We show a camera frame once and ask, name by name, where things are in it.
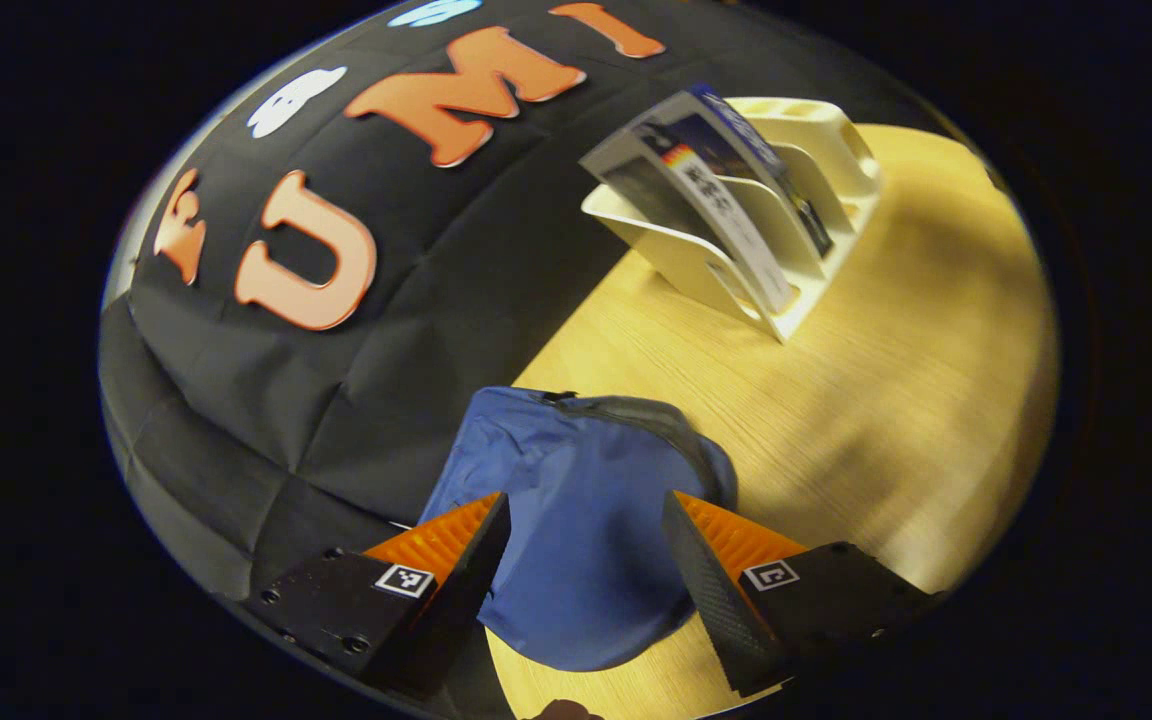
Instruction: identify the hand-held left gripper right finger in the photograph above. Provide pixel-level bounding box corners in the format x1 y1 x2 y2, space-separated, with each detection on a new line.
661 490 937 698

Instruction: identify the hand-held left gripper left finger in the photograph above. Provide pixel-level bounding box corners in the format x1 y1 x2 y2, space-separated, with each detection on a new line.
246 490 513 701

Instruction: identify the blue schoolbag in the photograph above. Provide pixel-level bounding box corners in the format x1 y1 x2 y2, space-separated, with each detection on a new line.
419 387 739 673

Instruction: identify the portrait cover book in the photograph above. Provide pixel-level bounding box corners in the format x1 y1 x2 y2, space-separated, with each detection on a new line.
581 92 802 316

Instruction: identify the dark blue cover book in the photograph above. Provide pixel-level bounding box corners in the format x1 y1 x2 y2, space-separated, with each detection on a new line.
688 82 835 259

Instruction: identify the white plastic bookshelf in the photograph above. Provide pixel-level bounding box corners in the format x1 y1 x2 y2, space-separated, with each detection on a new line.
581 95 884 344

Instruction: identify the black backdrop cloth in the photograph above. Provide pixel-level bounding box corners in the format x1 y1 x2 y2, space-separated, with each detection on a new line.
99 0 947 601

